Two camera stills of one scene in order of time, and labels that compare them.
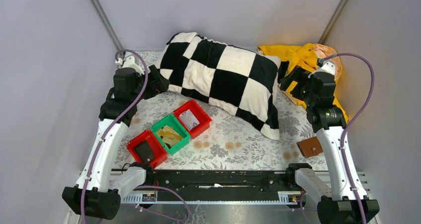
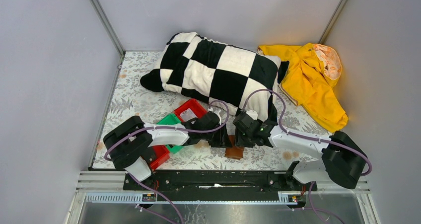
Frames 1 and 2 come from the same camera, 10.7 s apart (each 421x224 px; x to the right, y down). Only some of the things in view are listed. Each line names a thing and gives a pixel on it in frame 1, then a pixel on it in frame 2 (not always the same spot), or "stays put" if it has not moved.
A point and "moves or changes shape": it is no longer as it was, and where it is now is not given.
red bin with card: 192,118 stays put
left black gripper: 157,81 to 219,136
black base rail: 227,180 stays put
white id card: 189,119 stays put
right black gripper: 291,85 to 243,135
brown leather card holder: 310,147 moves or changes shape
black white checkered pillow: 243,82 stays put
